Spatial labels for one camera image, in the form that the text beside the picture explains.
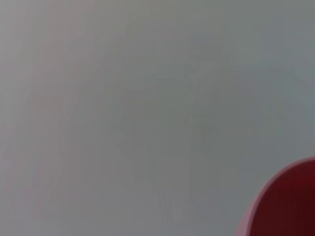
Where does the pink plastic bowl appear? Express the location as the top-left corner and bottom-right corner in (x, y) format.
(235, 156), (315, 236)

